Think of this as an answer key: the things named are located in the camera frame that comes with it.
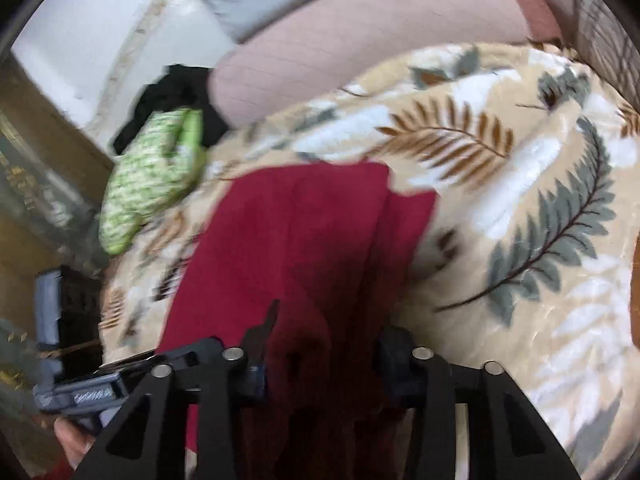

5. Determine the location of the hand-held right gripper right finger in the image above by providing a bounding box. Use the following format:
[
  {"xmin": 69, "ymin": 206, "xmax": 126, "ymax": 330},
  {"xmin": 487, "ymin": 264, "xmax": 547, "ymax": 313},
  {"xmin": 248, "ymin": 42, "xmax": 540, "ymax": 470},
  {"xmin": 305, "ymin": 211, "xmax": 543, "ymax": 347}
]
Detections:
[{"xmin": 377, "ymin": 327, "xmax": 583, "ymax": 480}]

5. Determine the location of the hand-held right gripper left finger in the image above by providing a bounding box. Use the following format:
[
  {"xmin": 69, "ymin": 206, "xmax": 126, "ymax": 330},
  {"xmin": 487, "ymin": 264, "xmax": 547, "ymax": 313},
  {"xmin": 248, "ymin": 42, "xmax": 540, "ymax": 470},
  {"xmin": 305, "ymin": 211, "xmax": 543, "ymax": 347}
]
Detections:
[{"xmin": 75, "ymin": 346, "xmax": 268, "ymax": 480}]

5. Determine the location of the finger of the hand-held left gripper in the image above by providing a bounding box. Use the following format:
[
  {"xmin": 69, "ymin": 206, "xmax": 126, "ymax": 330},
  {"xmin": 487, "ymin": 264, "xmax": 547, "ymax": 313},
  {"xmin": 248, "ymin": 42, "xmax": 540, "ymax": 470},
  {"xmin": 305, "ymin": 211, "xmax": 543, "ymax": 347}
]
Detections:
[{"xmin": 155, "ymin": 300, "xmax": 280, "ymax": 367}]

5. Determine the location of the dark red fleece sweater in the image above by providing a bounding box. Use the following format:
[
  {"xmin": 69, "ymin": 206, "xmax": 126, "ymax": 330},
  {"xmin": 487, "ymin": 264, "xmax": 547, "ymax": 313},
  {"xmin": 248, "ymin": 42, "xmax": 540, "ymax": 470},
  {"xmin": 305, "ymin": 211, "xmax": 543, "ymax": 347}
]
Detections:
[{"xmin": 155, "ymin": 160, "xmax": 438, "ymax": 480}]

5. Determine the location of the person's left hand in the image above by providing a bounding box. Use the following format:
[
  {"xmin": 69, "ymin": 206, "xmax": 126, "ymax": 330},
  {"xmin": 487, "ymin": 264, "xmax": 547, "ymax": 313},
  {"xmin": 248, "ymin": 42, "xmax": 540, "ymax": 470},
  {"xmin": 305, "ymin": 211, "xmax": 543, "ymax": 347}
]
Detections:
[{"xmin": 54, "ymin": 416, "xmax": 97, "ymax": 468}]

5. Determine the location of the beige leaf-print blanket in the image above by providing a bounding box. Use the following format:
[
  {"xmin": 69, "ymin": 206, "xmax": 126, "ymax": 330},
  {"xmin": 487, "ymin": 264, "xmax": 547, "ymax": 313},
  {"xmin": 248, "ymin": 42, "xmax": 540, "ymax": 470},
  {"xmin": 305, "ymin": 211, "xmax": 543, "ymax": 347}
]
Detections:
[{"xmin": 100, "ymin": 42, "xmax": 640, "ymax": 480}]

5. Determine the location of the green checkered pillow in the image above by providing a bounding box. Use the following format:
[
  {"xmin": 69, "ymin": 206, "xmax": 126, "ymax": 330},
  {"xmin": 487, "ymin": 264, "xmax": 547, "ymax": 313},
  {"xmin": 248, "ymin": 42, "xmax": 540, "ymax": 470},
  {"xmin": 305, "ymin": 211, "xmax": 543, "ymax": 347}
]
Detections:
[{"xmin": 98, "ymin": 108, "xmax": 208, "ymax": 256}]

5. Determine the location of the wooden glass-front cabinet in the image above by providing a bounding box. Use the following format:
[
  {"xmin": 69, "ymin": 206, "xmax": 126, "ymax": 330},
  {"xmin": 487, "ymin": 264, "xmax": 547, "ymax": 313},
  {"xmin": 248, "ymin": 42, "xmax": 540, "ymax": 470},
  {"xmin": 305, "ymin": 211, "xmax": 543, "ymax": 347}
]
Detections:
[{"xmin": 0, "ymin": 60, "xmax": 116, "ymax": 411}]

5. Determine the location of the black cloth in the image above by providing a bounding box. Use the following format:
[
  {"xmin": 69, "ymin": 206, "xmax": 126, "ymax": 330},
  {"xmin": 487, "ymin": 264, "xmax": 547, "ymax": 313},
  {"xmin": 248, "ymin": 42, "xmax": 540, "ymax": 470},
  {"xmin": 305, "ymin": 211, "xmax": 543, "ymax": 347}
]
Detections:
[{"xmin": 111, "ymin": 64, "xmax": 231, "ymax": 157}]

